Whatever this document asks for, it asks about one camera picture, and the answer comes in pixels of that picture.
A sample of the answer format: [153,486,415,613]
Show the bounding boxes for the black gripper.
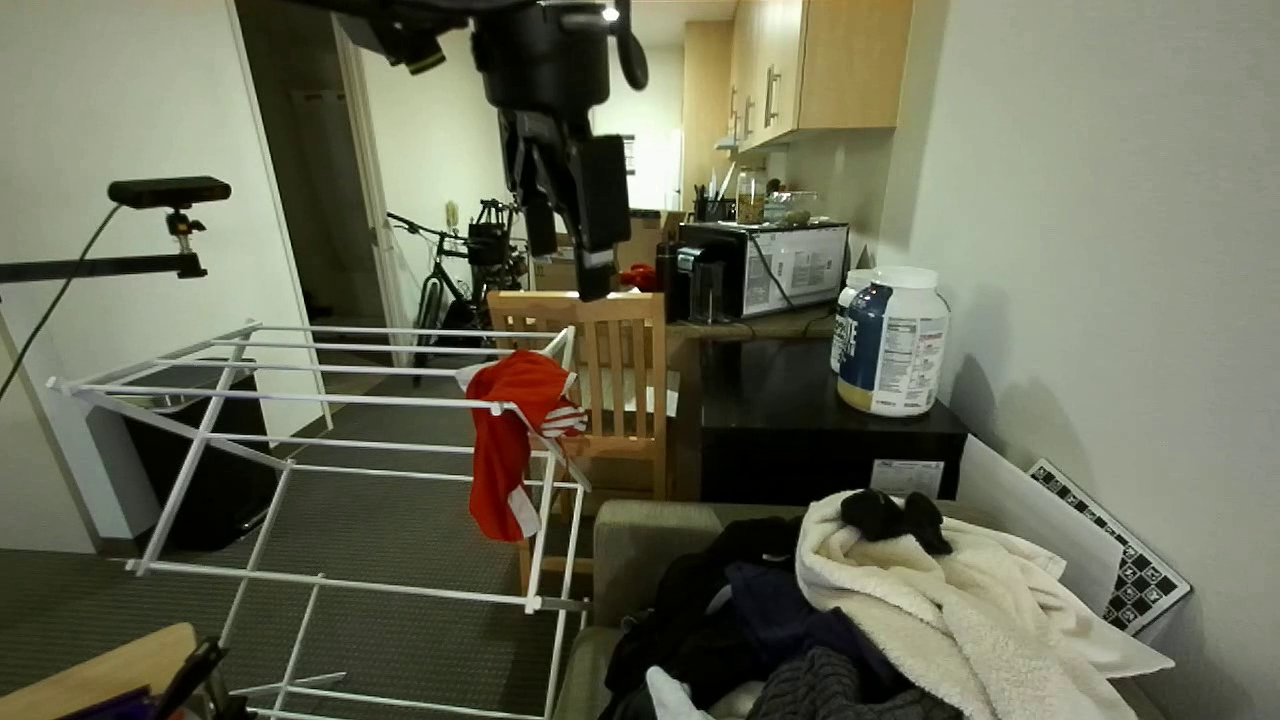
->
[471,0,632,304]

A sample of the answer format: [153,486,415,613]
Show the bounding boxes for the black sock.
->
[836,486,956,558]

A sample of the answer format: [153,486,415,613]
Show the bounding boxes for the orange cloth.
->
[460,347,593,548]

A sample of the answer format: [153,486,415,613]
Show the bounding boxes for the white drying rack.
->
[42,314,593,720]

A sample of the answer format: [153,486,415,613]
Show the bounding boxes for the bicycle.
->
[383,194,535,337]

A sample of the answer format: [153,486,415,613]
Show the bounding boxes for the black coffee machine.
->
[659,243,730,326]

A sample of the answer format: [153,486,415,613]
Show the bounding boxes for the wooden slatted chair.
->
[484,286,673,503]

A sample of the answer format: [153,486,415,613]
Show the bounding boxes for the microwave oven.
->
[673,216,852,322]

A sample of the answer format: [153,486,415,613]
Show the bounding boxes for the black side table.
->
[696,337,972,509]

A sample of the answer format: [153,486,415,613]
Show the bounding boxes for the large blue-label protein tub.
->
[827,265,953,418]

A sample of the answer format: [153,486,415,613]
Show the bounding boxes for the black clothing pile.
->
[602,517,873,720]

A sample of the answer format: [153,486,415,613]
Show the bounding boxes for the black bin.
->
[122,377,283,557]

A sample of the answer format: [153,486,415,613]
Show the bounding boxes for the white garment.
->
[643,658,714,720]

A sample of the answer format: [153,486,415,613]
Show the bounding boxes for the dark grey knitted sweater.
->
[743,643,963,720]

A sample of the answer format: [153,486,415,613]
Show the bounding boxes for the white flat panel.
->
[956,432,1123,614]

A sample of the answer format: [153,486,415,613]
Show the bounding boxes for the cream fluffy towel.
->
[793,486,1175,720]

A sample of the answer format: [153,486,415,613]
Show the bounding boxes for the light wooden board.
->
[0,619,199,720]

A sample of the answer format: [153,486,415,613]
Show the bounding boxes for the checkerboard calibration board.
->
[1022,457,1194,637]

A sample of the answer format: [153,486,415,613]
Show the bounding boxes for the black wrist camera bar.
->
[295,0,471,74]

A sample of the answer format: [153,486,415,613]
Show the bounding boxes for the wooden wall cabinet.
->
[724,0,914,150]

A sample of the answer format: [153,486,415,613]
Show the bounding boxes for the black camera on stand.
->
[0,170,235,286]

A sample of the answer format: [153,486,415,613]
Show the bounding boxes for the black clamp mount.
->
[75,637,232,720]

